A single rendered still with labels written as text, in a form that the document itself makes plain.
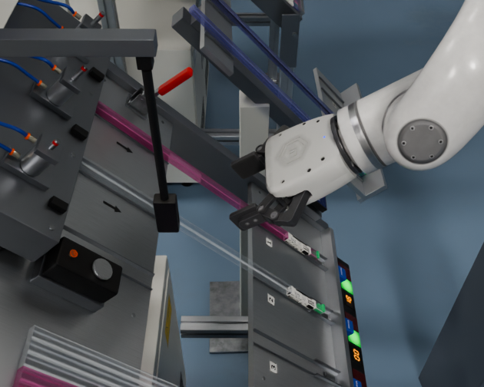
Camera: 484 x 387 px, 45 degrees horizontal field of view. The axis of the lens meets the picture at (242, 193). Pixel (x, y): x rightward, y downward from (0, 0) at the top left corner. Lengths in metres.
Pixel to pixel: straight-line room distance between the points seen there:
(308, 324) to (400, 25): 2.40
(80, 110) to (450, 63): 0.41
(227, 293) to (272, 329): 1.02
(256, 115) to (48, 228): 0.70
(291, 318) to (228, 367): 0.86
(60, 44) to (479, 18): 0.37
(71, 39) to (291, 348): 0.58
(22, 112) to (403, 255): 1.60
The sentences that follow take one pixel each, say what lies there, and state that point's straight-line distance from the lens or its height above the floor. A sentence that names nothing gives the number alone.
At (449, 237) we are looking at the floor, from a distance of 2.16.
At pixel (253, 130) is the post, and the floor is 0.78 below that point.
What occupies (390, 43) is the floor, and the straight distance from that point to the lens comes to 3.04.
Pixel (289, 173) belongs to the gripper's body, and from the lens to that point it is 0.69.
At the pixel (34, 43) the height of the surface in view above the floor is 1.35.
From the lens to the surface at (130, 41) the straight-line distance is 0.45.
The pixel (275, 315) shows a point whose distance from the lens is 0.90.
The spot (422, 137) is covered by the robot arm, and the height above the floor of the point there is 1.21.
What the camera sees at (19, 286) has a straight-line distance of 0.63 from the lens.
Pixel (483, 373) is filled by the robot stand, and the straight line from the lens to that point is 1.46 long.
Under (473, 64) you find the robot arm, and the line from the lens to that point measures 0.58.
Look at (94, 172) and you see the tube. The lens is 0.75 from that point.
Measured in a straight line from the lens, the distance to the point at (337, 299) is 1.03.
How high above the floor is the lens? 1.59
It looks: 47 degrees down
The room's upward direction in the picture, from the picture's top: straight up
